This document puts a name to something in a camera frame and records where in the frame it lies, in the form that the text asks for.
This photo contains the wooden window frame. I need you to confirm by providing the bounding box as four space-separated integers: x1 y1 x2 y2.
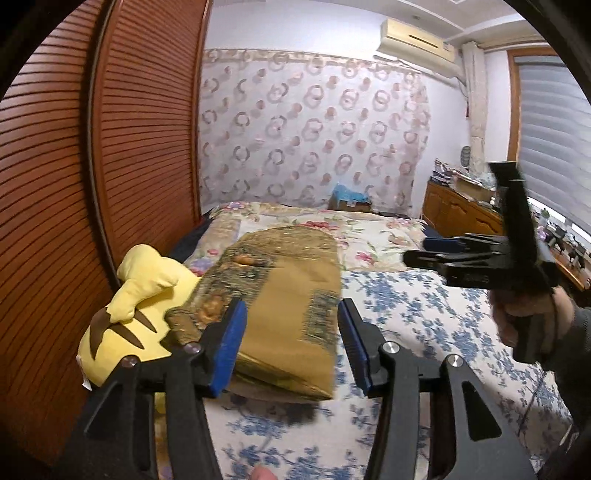
505 48 561 162

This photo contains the open cardboard box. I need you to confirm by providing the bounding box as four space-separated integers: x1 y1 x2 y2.
455 178 497 201

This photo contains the wooden cabinet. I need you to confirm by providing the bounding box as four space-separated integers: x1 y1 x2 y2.
422 180 591 291

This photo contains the grey window blind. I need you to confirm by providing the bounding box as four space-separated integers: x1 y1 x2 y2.
517 62 591 217

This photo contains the mustard patterned shirt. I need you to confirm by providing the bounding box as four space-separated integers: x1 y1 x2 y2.
165 225 343 401

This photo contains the tied lace curtain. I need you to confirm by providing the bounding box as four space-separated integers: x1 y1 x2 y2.
462 41 488 162

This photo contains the stack of magazines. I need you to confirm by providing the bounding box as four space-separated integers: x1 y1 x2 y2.
431 158 458 185

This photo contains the wall air conditioner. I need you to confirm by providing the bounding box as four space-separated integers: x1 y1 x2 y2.
376 18 458 79

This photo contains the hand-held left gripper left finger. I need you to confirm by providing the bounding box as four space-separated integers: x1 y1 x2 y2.
69 296 247 480

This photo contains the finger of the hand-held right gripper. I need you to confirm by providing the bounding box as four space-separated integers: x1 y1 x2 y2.
422 233 509 254
403 248 467 278

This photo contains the wooden louvered wardrobe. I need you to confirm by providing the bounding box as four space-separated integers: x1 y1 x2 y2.
0 0 213 467

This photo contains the person's right forearm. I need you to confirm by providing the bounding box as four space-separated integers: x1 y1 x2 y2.
538 302 591 480

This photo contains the yellow plush toy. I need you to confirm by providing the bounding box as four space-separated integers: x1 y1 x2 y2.
76 244 201 416

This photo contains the floral pillow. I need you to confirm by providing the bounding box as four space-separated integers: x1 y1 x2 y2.
182 202 428 278

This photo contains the blue floral bed sheet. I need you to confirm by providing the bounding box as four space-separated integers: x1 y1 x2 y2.
154 268 578 480

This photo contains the navy mattress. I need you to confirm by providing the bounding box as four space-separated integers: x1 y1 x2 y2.
166 217 213 261

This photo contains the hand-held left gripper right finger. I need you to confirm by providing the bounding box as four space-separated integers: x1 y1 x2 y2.
337 298 539 480

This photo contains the person's right hand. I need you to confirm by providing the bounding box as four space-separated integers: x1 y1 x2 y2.
488 285 578 365

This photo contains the ring patterned curtain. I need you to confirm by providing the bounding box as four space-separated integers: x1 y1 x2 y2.
199 48 432 217

